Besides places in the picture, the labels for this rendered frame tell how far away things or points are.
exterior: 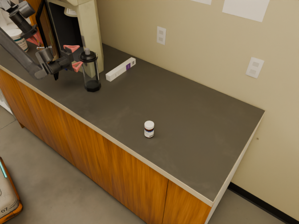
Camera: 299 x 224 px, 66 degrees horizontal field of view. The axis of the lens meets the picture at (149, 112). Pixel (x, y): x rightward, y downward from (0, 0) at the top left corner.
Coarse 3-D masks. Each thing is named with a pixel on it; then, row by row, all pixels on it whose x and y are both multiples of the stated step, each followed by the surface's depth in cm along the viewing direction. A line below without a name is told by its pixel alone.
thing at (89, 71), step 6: (96, 54) 134; (84, 60) 129; (90, 60) 129; (96, 60) 134; (84, 66) 133; (90, 66) 133; (96, 66) 136; (84, 72) 136; (90, 72) 135; (96, 72) 138; (84, 78) 140; (90, 78) 138; (96, 78) 140; (90, 84) 141; (96, 84) 142
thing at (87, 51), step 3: (87, 48) 130; (84, 51) 134; (87, 51) 129; (90, 51) 134; (81, 54) 131; (84, 54) 131; (87, 54) 131; (90, 54) 131; (93, 54) 131; (81, 57) 130; (84, 57) 129; (87, 57) 129; (90, 57) 130; (93, 57) 131
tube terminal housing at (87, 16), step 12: (48, 0) 138; (84, 0) 125; (84, 12) 129; (96, 12) 141; (84, 24) 132; (96, 24) 139; (84, 36) 136; (96, 36) 143; (60, 48) 160; (84, 48) 143; (96, 48) 148
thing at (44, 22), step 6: (42, 0) 134; (36, 12) 120; (42, 12) 130; (36, 18) 117; (42, 18) 128; (48, 18) 144; (42, 24) 126; (48, 24) 142; (48, 30) 139; (42, 36) 123; (48, 36) 137; (48, 42) 135; (54, 42) 152; (54, 48) 149; (54, 54) 147
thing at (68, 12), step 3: (66, 9) 136; (69, 9) 135; (66, 12) 137; (69, 12) 135; (72, 12) 135; (75, 12) 135; (66, 15) 137; (69, 15) 136; (72, 15) 135; (75, 15) 135
